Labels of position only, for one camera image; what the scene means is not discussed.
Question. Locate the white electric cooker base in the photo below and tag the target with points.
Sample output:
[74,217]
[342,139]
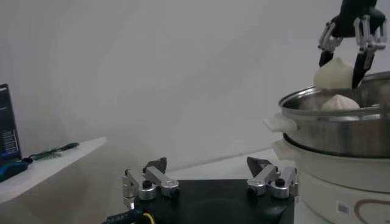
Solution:
[335,182]

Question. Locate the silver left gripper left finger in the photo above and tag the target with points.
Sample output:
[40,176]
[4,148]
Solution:
[161,181]

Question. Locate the stainless steel steamer basket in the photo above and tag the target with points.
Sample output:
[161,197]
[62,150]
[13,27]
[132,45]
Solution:
[335,137]

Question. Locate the white steamed baozi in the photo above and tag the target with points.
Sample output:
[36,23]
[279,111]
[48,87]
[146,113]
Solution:
[333,74]
[339,103]

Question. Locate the white side table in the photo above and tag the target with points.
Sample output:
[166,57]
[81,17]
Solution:
[55,170]

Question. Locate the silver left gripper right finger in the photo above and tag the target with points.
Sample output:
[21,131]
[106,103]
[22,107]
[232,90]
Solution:
[265,178]

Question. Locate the blue device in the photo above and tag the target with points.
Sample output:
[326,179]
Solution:
[12,170]

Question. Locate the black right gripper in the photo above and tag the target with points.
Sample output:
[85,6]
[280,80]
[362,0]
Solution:
[356,18]

